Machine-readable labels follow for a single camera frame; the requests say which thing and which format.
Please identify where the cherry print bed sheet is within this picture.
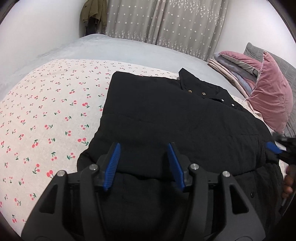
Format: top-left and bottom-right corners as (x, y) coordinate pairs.
(0, 58), (289, 230)

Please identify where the olive green hanging jacket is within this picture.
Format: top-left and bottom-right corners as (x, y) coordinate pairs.
(80, 0), (107, 36)

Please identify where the person right hand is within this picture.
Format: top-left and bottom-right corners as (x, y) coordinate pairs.
(282, 165), (296, 198)

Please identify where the pink velvet pillow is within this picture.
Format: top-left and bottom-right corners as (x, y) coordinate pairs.
(247, 50), (293, 134)

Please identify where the black coat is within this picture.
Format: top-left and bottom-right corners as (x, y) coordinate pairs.
(77, 69), (283, 240)

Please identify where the light grey blanket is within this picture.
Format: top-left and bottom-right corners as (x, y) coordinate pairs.
(1, 34), (243, 98)

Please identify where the folded pink grey quilt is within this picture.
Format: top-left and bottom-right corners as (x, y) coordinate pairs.
(207, 51), (262, 98)

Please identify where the grey patterned curtain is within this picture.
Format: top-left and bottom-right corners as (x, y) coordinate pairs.
(105, 0), (229, 61)

